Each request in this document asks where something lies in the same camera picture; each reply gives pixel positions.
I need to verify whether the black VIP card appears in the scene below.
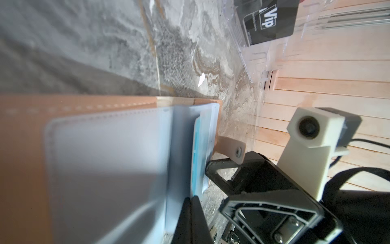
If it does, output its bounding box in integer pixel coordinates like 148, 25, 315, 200
234, 0, 300, 46

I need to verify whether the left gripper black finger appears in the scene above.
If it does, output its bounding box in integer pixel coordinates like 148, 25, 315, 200
171, 196, 213, 244

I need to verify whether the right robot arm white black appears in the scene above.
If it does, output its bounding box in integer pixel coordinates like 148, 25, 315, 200
205, 151, 390, 244

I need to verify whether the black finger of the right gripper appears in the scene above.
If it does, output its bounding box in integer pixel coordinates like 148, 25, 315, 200
205, 151, 293, 195
219, 190, 325, 244

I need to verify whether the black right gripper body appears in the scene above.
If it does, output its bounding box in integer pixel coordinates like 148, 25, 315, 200
236, 201, 390, 244

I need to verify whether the clear acrylic tiered organizer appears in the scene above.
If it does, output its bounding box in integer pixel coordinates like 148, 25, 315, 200
222, 1, 390, 82

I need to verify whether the teal card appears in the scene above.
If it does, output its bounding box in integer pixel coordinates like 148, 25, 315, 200
191, 116, 209, 197

